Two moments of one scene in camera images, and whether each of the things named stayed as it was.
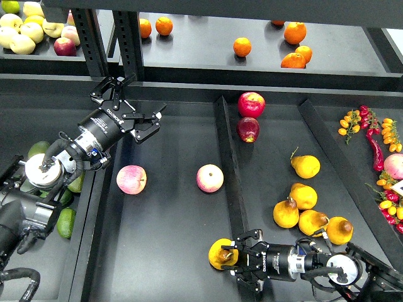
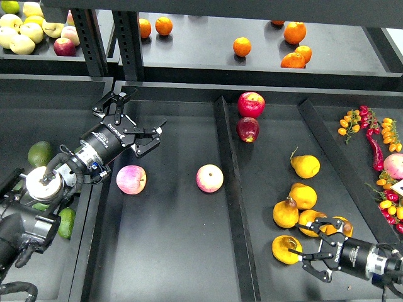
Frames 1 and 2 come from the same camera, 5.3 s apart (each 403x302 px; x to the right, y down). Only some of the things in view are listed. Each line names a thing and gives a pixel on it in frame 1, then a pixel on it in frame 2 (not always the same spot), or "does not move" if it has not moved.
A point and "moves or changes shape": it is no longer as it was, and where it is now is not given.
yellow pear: [218, 257] moves or changes shape
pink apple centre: [210, 178] does not move
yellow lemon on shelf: [34, 18] does not move
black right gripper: [265, 260] -> [344, 253]
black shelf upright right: [128, 35] does not move
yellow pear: [339, 230] does not move
